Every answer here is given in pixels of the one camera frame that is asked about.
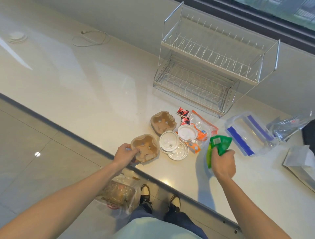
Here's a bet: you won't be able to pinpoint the pale green shirt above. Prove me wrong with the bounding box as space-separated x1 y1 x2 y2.
113 217 202 239

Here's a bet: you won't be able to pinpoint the clear plastic trash bag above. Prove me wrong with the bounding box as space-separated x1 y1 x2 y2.
95 174 141 219

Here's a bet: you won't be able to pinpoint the person's right shoe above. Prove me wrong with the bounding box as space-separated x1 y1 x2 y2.
169 195 181 213

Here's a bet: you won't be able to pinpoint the person's right hand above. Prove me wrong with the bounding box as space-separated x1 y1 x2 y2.
211 147 237 181

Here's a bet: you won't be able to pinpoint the brown cardboard cup carrier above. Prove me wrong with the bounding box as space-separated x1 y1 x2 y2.
130 134 160 163
151 111 178 136

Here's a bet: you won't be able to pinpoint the person's shoe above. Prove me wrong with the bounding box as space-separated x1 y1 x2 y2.
169 195 181 213
140 185 153 206

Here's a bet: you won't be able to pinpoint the white cable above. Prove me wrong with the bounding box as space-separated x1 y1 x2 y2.
72 30 110 47

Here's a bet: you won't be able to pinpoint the silver foil bag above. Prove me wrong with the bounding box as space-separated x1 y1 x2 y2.
266 111 315 142

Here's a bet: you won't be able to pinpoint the white paper bag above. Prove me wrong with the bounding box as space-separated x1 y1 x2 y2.
283 145 315 192

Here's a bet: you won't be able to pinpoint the green snack packet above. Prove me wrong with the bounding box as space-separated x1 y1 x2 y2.
207 135 233 169

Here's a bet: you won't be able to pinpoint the white round cap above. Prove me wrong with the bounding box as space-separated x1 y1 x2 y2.
7 32 27 44

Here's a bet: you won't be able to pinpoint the clear zip bag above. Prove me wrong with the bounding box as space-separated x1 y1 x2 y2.
189 110 219 143

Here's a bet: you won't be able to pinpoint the person's left hand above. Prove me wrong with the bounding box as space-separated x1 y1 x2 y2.
113 143 141 170

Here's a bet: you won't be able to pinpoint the two-tier metal dish rack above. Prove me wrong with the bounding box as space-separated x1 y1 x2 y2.
153 1 281 119

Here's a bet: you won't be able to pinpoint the clear container with blue clips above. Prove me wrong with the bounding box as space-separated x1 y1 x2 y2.
225 111 278 157

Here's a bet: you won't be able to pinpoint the blue jeans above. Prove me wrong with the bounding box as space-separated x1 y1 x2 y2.
128 204 210 239

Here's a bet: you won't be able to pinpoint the dark window frame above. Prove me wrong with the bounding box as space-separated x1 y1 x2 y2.
172 0 315 48

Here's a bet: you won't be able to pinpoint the person's left shoe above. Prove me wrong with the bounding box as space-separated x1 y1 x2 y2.
140 185 153 206

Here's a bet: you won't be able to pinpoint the white plastic cup lid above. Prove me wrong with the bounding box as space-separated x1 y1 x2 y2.
159 131 179 151
177 125 198 143
167 141 189 161

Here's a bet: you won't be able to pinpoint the person's right forearm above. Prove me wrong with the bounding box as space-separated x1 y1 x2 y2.
218 174 292 239

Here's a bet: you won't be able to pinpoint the orange packet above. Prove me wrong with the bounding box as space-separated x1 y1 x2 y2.
194 124 209 141
188 141 201 153

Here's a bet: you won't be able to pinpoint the person's left forearm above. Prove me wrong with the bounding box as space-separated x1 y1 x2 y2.
0 161 125 239

